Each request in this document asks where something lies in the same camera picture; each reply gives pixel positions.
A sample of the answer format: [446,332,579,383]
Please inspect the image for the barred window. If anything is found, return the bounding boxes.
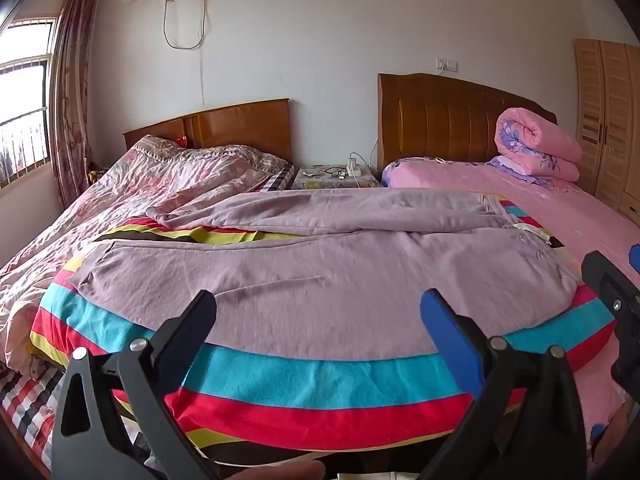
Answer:
[0,18,59,190]

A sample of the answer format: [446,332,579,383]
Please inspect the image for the pink floral quilt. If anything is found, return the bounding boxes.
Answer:
[0,134,293,381]

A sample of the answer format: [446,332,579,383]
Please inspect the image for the nightstand with patterned cover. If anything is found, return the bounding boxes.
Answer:
[291,164,382,191]

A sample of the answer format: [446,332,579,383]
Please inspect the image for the striped colourful blanket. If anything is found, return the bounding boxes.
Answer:
[29,192,621,453]

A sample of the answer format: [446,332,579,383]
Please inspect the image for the rolled pink quilt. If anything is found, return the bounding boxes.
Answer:
[494,107,583,183]

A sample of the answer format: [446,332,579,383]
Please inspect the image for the air conditioner power cable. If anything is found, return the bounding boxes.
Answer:
[163,0,209,106]

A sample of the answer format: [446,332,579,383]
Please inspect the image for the ribbed wooden bed headboard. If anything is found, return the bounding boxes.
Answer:
[377,73,558,173]

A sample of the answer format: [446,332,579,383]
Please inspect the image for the pink floral curtain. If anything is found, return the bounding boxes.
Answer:
[51,0,102,208]

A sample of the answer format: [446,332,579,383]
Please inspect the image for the lilac pants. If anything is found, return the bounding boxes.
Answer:
[65,190,583,361]

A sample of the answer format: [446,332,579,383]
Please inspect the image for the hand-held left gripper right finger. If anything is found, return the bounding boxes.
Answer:
[420,287,587,480]

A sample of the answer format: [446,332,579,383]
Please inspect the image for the plain wooden bed headboard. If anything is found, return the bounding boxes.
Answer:
[123,98,293,163]

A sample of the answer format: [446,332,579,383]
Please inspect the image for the purple pillow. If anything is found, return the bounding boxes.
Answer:
[486,155,538,177]

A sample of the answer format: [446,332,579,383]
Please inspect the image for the pink bed sheet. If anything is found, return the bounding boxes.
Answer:
[381,158,640,468]

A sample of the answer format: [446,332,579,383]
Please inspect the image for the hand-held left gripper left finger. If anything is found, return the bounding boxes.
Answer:
[50,289,218,480]

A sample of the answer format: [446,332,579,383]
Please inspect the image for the light wooden wardrobe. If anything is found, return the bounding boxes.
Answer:
[573,38,640,218]

